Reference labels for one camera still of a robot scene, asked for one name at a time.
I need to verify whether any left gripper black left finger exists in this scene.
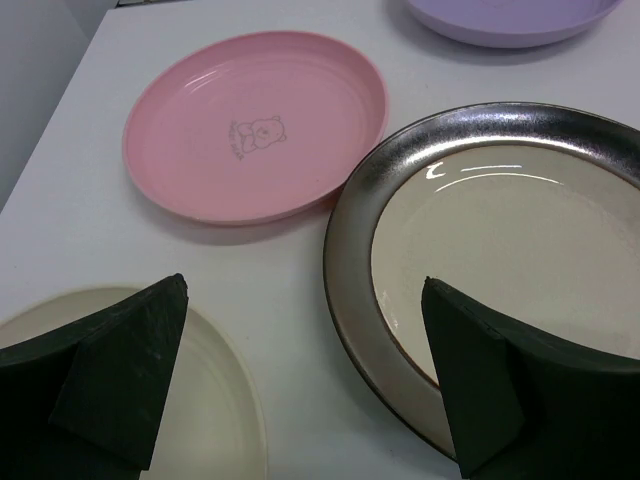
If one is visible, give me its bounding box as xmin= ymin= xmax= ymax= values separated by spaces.
xmin=1 ymin=274 xmax=188 ymax=479

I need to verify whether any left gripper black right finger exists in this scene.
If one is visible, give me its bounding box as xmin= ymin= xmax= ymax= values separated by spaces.
xmin=422 ymin=278 xmax=639 ymax=479

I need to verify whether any cream plastic plate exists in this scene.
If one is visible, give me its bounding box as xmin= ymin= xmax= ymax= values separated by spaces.
xmin=1 ymin=286 xmax=268 ymax=479

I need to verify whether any pink plastic bear plate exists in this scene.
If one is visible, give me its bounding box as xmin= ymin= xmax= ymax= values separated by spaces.
xmin=122 ymin=31 xmax=389 ymax=225

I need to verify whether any lilac plastic plate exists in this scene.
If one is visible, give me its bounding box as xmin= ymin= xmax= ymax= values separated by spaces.
xmin=406 ymin=0 xmax=620 ymax=49

